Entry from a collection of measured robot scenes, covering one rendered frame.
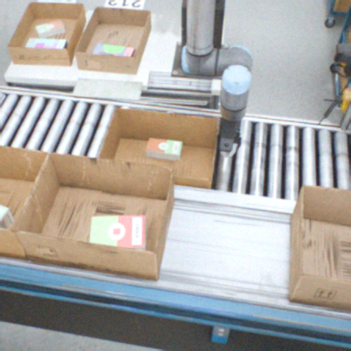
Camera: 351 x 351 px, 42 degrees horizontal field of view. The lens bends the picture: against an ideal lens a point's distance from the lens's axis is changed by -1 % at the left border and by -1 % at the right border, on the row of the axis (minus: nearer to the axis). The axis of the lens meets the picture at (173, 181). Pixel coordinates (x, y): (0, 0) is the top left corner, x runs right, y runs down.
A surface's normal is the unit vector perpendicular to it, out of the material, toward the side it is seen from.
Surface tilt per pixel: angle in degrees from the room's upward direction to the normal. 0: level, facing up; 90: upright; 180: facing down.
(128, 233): 0
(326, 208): 89
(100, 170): 89
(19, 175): 89
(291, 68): 0
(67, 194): 1
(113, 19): 89
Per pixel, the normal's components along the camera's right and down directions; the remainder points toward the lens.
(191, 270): -0.01, -0.62
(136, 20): -0.16, 0.77
